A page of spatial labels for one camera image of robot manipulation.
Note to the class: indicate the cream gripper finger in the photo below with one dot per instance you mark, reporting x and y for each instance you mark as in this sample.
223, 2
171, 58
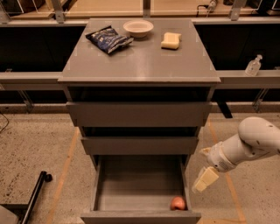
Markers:
208, 175
198, 185

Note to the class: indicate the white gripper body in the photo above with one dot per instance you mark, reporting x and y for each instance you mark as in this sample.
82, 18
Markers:
219, 158

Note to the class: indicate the red apple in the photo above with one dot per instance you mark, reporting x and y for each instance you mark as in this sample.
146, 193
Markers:
178, 203

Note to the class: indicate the grey bottom drawer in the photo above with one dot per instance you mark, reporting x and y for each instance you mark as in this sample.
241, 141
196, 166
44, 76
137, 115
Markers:
139, 190

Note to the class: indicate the grey drawer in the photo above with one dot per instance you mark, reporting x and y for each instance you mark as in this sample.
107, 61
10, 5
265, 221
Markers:
139, 114
139, 190
139, 145

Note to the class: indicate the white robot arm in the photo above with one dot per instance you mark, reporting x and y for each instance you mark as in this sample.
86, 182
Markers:
256, 138

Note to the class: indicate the grey drawer cabinet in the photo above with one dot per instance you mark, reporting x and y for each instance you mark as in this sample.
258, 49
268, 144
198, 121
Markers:
142, 72

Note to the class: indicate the grey middle drawer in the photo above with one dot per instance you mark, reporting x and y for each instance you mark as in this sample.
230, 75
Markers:
139, 145

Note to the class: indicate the grey top drawer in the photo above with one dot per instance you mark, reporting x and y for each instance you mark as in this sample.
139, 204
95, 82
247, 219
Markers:
139, 114

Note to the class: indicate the clear sanitizer bottle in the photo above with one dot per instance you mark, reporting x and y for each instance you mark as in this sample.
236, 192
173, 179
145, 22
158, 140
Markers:
254, 66

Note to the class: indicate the yellow sponge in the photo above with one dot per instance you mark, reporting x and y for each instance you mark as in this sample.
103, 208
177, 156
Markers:
171, 40

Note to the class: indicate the white bowl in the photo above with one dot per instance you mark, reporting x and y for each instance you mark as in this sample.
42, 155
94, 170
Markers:
138, 28

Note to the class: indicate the blue chip bag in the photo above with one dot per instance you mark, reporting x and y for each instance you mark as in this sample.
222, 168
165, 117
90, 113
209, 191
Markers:
108, 39

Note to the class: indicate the black metal stand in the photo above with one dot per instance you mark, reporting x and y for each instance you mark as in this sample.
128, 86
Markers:
21, 213

